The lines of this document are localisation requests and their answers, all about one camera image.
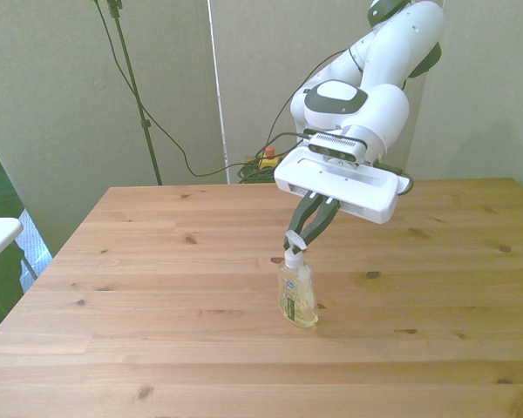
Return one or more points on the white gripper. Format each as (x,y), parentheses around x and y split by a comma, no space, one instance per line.
(353,187)

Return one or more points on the clear sanitizer pump bottle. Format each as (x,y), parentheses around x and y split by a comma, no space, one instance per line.
(294,300)

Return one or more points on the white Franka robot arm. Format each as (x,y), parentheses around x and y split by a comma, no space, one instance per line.
(392,52)

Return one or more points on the yellow emergency stop box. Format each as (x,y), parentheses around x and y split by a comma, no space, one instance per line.
(270,162)

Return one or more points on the white panel seam strip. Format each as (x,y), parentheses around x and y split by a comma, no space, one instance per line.
(217,87)

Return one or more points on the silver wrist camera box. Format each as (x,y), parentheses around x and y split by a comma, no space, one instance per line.
(335,146)

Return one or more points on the black camera stand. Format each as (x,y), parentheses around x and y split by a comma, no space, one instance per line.
(133,87)

